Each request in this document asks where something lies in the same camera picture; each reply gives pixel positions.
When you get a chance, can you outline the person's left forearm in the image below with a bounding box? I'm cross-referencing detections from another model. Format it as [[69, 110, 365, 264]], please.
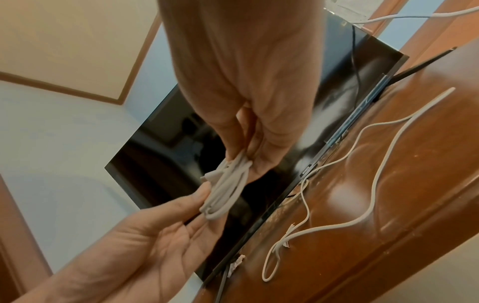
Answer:
[[10, 268, 88, 303]]

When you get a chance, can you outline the brown wooden door frame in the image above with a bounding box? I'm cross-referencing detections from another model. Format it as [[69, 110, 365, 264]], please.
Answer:
[[0, 174, 54, 300]]

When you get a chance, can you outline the long loose white cable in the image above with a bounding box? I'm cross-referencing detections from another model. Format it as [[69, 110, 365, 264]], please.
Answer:
[[261, 87, 457, 282]]

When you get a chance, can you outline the black flat screen television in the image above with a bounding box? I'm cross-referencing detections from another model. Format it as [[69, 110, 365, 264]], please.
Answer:
[[104, 11, 411, 286]]

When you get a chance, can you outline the white power adapter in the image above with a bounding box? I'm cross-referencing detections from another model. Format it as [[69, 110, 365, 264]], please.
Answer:
[[328, 0, 376, 19]]

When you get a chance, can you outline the white torn tape piece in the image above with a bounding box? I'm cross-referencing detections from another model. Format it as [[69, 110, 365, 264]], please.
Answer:
[[228, 254, 246, 278]]

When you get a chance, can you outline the black television stand leg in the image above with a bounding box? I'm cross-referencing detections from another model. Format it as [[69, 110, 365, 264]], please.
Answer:
[[388, 46, 458, 87], [214, 266, 232, 303]]

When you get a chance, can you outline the thin black cable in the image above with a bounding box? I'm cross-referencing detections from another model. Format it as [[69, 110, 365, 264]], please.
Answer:
[[351, 23, 363, 105]]

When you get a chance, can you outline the person's left hand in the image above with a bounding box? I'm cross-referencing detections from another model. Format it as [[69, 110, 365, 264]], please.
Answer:
[[48, 182, 235, 303]]

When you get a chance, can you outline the person's right hand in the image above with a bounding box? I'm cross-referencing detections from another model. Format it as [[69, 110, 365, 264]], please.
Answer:
[[156, 0, 325, 185]]

